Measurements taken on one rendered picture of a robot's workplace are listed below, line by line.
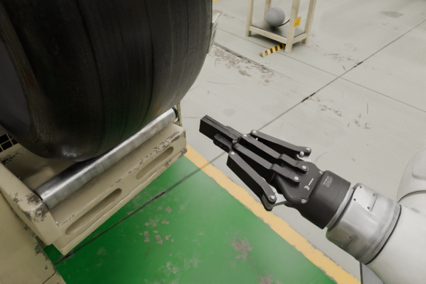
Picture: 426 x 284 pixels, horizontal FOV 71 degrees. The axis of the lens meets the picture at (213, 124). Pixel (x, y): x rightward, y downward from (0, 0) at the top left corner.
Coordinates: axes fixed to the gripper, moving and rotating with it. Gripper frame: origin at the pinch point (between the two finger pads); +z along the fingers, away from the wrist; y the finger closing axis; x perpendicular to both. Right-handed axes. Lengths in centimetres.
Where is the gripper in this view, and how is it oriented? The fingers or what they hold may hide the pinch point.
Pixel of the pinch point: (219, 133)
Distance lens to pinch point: 48.4
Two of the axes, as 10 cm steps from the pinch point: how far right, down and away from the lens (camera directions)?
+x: -1.1, 7.2, 6.8
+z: -7.9, -4.8, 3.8
